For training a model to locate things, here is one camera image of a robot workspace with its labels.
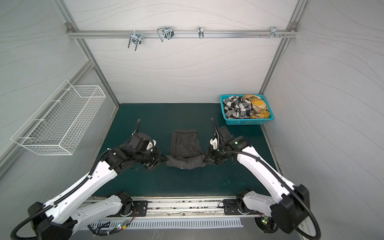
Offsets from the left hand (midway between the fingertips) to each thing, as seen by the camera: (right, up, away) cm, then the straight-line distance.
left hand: (171, 157), depth 72 cm
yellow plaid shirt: (+58, +26, +33) cm, 71 cm away
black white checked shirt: (+42, +26, +36) cm, 61 cm away
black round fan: (+47, -33, +1) cm, 58 cm away
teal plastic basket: (+48, +17, +30) cm, 59 cm away
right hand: (+17, -1, +3) cm, 17 cm away
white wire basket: (-52, +15, -4) cm, 54 cm away
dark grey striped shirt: (+7, -2, +21) cm, 22 cm away
